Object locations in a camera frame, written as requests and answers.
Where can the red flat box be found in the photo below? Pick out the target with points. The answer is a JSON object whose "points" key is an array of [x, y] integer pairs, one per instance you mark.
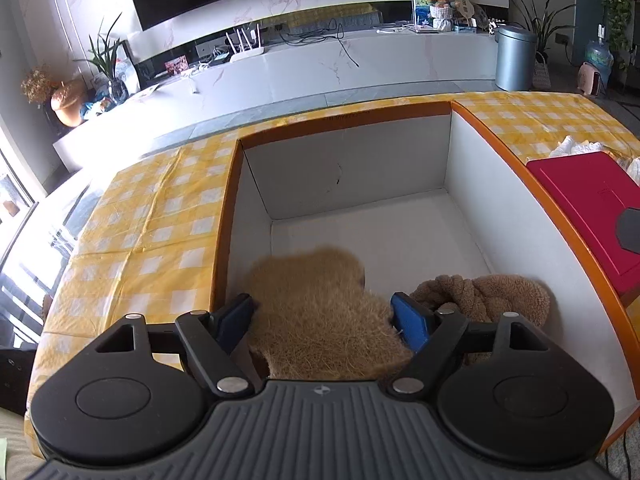
{"points": [[575, 195]]}

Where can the white plastic bag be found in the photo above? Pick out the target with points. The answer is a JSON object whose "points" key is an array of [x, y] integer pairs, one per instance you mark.
{"points": [[575, 146]]}

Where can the dried flower bouquet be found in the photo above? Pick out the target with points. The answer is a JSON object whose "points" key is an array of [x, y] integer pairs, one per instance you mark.
{"points": [[37, 85]]}

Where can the blue water bottle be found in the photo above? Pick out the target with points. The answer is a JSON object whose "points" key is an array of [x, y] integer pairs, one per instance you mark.
{"points": [[600, 60]]}

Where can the green plant in glass vase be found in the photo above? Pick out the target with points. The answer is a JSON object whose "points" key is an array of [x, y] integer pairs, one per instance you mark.
{"points": [[107, 60]]}

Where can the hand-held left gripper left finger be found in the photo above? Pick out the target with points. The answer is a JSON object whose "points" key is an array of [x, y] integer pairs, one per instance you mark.
{"points": [[235, 319]]}

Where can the brown fuzzy plush toy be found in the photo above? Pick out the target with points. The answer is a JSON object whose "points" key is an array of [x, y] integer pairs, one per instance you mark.
{"points": [[320, 310]]}

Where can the black picture frame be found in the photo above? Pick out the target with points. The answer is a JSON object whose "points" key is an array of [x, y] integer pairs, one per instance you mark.
{"points": [[134, 67]]}

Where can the white router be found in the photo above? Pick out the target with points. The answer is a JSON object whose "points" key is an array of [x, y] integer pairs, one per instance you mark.
{"points": [[246, 54]]}

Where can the pink space heater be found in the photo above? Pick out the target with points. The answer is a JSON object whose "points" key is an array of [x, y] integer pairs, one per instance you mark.
{"points": [[591, 80]]}

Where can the white marble television console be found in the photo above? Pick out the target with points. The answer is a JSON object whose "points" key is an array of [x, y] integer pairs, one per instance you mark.
{"points": [[300, 75]]}

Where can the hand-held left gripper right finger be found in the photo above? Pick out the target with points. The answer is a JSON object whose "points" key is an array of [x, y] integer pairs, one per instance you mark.
{"points": [[411, 322]]}

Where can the brown teddy bear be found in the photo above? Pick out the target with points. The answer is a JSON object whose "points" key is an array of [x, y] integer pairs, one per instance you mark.
{"points": [[441, 7]]}

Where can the golden acorn jar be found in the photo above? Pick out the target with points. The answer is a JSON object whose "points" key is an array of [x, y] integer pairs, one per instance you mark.
{"points": [[70, 105]]}

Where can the tall potted green plant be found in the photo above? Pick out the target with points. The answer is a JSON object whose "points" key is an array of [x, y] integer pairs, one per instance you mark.
{"points": [[542, 25]]}

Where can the orange white cardboard box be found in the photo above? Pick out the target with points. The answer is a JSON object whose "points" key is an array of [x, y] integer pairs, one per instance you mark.
{"points": [[375, 240]]}

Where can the silver trash can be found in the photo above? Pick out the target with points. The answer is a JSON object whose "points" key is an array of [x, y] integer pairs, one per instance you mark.
{"points": [[515, 60]]}

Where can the small pink photo card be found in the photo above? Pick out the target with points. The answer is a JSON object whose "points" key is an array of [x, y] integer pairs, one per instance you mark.
{"points": [[177, 64]]}

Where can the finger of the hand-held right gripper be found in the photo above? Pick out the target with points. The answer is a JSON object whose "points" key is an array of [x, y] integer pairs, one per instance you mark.
{"points": [[631, 229]]}

